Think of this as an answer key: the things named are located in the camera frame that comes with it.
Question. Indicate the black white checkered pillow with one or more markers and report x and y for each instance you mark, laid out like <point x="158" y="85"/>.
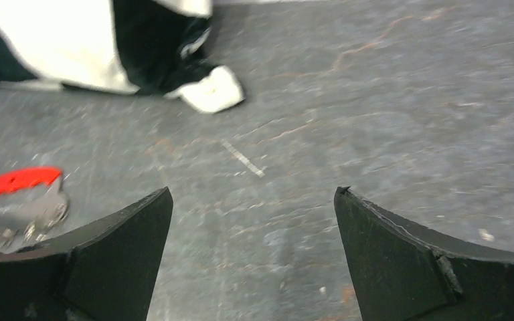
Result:
<point x="119" y="47"/>

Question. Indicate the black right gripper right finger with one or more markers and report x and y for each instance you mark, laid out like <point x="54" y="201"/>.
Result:
<point x="402" y="270"/>

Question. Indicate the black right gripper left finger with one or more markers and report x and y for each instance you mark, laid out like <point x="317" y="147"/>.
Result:
<point x="105" y="270"/>

